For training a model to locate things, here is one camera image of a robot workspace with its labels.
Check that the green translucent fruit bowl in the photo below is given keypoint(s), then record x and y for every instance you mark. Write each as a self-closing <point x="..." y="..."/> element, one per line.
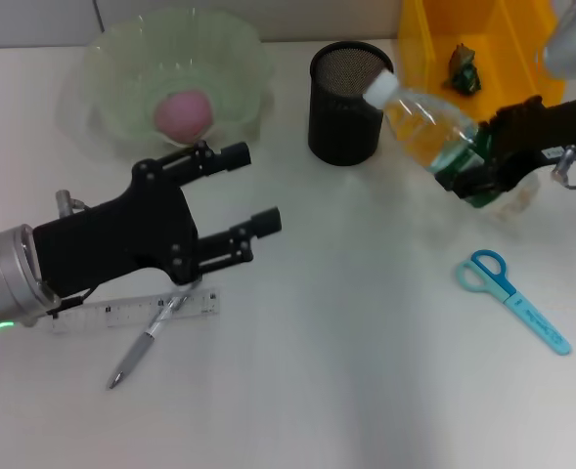
<point x="121" y="58"/>

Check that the green plastic wrapper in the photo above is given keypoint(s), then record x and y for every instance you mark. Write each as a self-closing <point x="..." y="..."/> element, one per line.
<point x="463" y="73"/>

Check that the transparent ruler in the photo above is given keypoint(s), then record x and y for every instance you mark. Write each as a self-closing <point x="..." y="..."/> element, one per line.
<point x="121" y="310"/>

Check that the yellow plastic bin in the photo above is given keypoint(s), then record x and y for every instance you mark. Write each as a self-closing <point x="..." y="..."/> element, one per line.
<point x="414" y="58"/>

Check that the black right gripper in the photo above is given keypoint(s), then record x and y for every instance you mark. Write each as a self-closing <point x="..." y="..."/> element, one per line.
<point x="537" y="132"/>

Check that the clear water bottle green label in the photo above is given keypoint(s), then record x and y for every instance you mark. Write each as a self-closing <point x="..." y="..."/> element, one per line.
<point x="424" y="127"/>

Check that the blue scissors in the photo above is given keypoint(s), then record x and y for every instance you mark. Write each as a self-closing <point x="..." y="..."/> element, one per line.
<point x="537" y="325"/>

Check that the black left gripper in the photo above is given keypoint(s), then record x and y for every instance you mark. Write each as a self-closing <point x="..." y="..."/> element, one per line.
<point x="116" y="239"/>

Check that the clear grey pen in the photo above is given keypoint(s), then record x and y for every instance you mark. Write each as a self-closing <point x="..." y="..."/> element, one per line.
<point x="146" y="337"/>

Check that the black mesh pen cup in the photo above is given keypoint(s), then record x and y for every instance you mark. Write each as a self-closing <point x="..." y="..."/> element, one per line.
<point x="341" y="137"/>

